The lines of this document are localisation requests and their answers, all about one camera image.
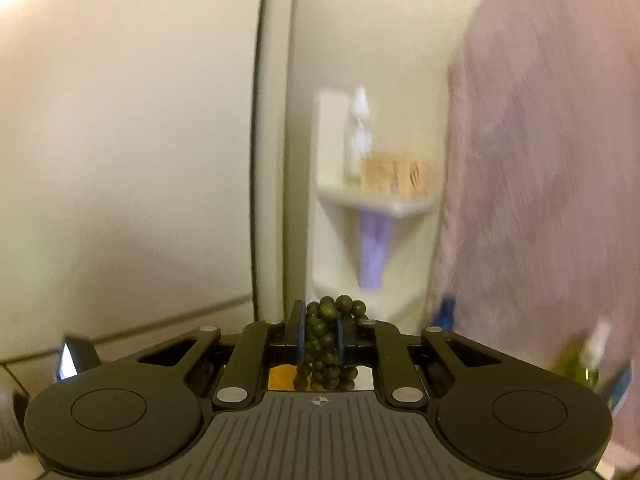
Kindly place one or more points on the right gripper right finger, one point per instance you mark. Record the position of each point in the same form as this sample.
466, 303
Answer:
346, 333

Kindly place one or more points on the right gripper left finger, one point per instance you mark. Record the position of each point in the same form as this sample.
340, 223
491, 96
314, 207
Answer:
295, 331

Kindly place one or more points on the orange plastic tray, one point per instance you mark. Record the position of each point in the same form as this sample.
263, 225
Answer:
281, 377

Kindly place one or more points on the grey sleeve forearm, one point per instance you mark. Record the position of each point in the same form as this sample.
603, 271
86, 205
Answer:
13, 406

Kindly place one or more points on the white corner shelf unit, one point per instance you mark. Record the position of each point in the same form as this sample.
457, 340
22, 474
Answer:
333, 233

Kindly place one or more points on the blue spray bottle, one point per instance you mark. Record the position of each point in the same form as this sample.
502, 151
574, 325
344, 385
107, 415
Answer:
445, 316

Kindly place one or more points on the purple tube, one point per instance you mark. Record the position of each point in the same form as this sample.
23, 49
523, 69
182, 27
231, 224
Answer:
376, 231

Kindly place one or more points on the beige patterned box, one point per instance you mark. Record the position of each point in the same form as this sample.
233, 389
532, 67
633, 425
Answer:
393, 174

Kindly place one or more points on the clear small bottle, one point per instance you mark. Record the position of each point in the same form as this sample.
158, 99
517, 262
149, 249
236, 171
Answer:
358, 136

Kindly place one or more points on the pink hanging blanket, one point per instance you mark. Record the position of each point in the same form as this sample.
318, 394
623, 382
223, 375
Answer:
538, 236

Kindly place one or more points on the green spray bottle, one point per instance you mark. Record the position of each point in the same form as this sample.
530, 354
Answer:
583, 365

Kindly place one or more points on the blue white tube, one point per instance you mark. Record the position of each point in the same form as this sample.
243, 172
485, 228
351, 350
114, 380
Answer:
616, 393

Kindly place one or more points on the black camera box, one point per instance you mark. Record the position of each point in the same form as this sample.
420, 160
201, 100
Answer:
77, 356

